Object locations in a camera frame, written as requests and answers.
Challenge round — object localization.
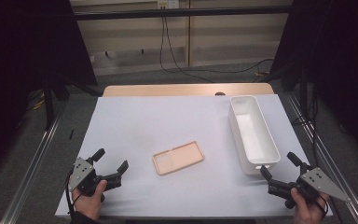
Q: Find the white table mat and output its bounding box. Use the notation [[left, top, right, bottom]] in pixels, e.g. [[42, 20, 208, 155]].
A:
[[54, 94, 334, 219]]

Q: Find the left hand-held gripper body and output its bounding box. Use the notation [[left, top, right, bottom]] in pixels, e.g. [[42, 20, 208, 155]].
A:
[[68, 157, 123, 203]]

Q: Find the black power cable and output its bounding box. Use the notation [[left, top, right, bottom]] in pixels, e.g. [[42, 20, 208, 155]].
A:
[[158, 17, 216, 84], [164, 17, 275, 75]]

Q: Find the beige long desk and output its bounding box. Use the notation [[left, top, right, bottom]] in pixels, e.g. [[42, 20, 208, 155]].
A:
[[69, 0, 294, 77]]

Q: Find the white wall outlet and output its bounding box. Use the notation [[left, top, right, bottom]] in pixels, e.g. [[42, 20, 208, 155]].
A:
[[156, 0, 181, 10]]

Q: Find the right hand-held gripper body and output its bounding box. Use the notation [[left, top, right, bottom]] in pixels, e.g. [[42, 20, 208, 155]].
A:
[[267, 167, 351, 210]]

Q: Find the person's right hand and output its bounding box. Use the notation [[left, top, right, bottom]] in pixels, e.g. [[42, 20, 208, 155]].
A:
[[290, 187, 330, 224]]

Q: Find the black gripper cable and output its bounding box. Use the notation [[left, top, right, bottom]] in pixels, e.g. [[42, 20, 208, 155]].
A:
[[313, 199, 329, 219], [64, 169, 83, 220]]

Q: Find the white plastic storage bin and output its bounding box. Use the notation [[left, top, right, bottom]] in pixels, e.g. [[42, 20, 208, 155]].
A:
[[227, 94, 282, 176]]

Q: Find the black stand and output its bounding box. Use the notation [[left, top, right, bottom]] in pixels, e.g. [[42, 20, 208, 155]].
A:
[[42, 76, 104, 132]]

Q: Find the wooden table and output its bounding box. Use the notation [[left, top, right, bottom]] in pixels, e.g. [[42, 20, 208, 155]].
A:
[[102, 82, 275, 98]]

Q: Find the person's left hand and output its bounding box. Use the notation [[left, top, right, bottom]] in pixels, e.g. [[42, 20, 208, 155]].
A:
[[71, 179, 108, 222]]

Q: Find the black curtain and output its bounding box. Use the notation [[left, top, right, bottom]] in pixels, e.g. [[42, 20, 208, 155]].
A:
[[0, 0, 99, 182], [269, 0, 358, 164]]

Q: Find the metal floor rail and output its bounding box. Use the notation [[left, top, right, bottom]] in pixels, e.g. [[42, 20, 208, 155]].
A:
[[284, 92, 358, 224], [0, 104, 67, 224]]

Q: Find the black horizontal frame bar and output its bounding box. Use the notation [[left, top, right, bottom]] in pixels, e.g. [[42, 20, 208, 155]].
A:
[[72, 5, 293, 21]]

